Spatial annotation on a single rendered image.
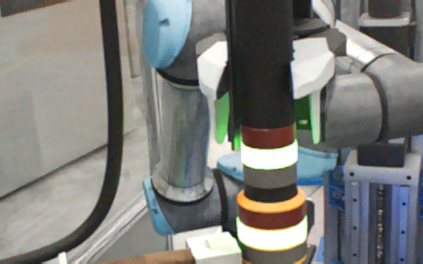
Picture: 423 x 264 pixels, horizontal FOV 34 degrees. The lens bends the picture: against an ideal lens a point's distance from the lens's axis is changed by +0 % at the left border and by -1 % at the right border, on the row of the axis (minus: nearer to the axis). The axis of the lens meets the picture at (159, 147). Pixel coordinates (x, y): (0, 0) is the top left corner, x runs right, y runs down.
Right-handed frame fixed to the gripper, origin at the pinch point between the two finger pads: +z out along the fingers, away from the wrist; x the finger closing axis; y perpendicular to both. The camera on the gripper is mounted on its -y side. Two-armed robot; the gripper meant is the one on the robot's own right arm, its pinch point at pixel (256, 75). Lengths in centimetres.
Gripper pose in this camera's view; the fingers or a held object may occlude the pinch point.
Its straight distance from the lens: 40.5
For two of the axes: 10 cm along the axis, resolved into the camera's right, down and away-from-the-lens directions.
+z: -2.5, 3.4, -9.1
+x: -9.6, 0.0, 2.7
